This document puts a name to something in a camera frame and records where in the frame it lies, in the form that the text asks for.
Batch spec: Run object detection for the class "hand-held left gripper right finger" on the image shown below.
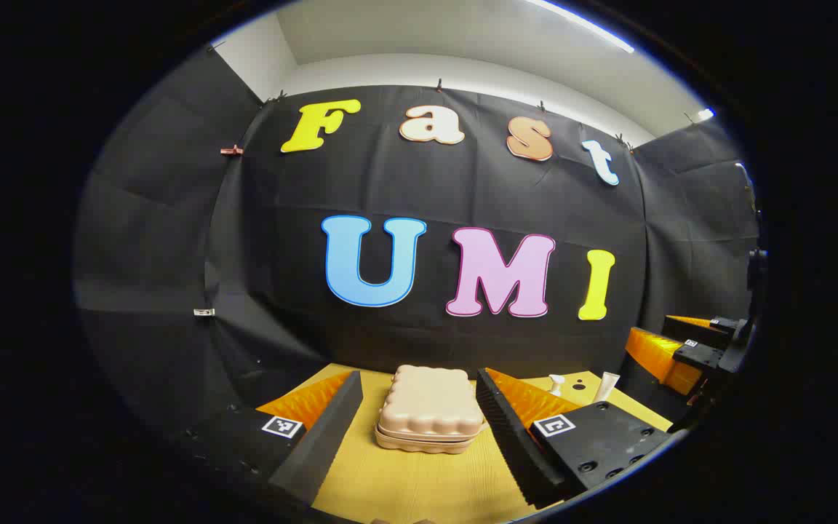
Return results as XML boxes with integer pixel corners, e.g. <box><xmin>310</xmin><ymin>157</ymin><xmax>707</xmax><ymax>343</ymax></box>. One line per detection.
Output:
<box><xmin>475</xmin><ymin>368</ymin><xmax>676</xmax><ymax>510</ymax></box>

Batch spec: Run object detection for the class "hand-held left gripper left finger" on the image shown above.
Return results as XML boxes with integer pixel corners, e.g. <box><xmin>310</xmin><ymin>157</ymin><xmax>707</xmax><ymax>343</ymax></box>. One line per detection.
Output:
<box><xmin>179</xmin><ymin>370</ymin><xmax>365</xmax><ymax>510</ymax></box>

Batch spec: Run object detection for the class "white squeeze tube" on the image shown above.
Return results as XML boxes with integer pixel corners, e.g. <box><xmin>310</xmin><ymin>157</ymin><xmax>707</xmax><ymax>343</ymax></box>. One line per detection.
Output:
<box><xmin>592</xmin><ymin>371</ymin><xmax>621</xmax><ymax>403</ymax></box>

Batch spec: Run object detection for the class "beige hard-shell suitcase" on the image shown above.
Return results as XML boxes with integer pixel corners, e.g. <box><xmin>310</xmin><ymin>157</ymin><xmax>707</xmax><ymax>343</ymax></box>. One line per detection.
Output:
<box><xmin>374</xmin><ymin>365</ymin><xmax>486</xmax><ymax>456</ymax></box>

